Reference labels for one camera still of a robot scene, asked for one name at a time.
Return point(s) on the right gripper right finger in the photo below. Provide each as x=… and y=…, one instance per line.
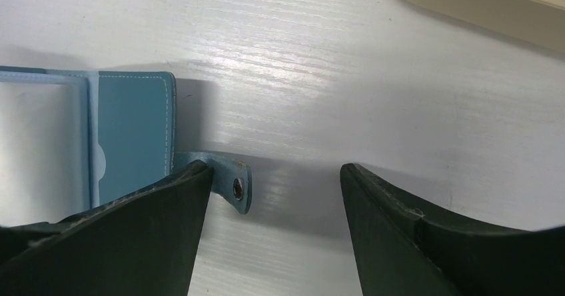
x=406, y=245

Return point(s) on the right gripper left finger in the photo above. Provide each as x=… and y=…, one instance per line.
x=144, y=243

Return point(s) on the beige oval tray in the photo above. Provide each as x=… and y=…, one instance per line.
x=540, y=22

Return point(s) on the blue leather card holder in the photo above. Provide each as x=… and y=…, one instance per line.
x=75, y=140

